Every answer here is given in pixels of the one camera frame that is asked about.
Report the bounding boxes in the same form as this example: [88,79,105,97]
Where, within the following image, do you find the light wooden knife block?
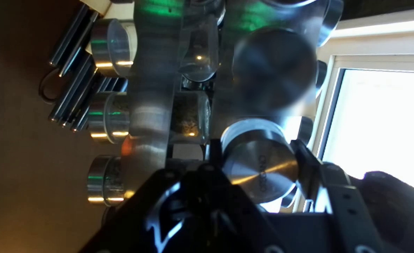
[78,0,137,20]

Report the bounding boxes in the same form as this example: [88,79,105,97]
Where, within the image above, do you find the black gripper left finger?
[81,141,264,253]

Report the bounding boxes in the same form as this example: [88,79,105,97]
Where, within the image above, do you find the black handled kitchen scissors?
[38,69,63,104]

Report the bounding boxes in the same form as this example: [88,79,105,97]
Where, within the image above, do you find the steel revolving spice rack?
[130,0,339,216]

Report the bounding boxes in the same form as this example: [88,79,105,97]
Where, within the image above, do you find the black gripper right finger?
[290,139,414,253]

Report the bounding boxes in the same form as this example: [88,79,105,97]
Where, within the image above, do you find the white framed window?
[303,4,414,198]

